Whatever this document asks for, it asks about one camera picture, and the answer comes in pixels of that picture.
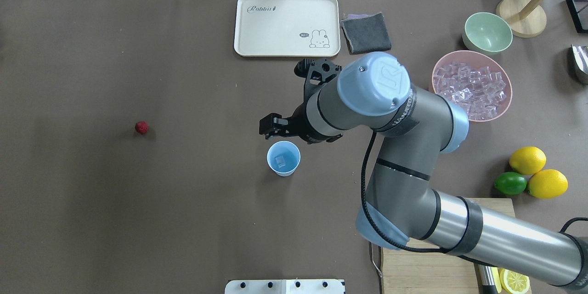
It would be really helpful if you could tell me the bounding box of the metal ice scoop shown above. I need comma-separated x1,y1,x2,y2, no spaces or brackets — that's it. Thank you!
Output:
571,45,588,85

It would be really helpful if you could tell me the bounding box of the green bowl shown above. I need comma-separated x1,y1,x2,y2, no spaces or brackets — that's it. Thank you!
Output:
462,12,513,56

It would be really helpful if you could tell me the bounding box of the yellow lemon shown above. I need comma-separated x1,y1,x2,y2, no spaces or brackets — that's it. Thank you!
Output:
509,146,547,175
526,169,569,198

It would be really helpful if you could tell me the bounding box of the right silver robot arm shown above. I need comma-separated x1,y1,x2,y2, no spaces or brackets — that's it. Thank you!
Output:
259,51,587,294

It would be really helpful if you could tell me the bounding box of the pile of ice cubes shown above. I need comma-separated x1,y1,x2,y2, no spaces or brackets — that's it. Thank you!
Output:
432,62,512,122

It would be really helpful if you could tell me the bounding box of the clear ice cube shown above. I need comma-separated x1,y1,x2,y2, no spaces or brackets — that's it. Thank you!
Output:
274,154,287,169

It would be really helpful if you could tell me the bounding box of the pink bowl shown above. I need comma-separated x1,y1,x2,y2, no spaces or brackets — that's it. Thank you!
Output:
429,51,513,122

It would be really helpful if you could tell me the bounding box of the green lime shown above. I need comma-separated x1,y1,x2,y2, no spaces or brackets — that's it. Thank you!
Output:
494,172,528,196

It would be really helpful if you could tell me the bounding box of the light blue plastic cup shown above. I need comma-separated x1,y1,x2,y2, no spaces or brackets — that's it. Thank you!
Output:
266,141,301,177

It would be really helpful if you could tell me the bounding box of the wooden cutting board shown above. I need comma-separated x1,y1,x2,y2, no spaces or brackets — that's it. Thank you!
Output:
370,197,532,294

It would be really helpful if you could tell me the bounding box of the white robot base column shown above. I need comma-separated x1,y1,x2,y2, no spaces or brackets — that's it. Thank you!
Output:
224,278,346,294

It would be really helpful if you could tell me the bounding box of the grey folded cloth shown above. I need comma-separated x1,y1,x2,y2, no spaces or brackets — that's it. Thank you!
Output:
340,13,391,55

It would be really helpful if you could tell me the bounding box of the wooden glass stand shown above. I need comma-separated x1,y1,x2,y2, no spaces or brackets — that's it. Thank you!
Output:
496,0,547,38

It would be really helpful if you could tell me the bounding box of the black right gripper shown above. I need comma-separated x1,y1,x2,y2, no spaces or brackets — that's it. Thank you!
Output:
259,101,344,145

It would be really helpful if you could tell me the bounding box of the steel muddler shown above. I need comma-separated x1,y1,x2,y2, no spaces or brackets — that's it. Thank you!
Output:
477,264,498,294

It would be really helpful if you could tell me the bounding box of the cream rabbit tray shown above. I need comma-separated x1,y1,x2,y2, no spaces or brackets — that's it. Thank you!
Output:
233,0,341,57

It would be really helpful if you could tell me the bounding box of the red strawberry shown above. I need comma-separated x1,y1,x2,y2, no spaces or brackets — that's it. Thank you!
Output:
134,122,150,135

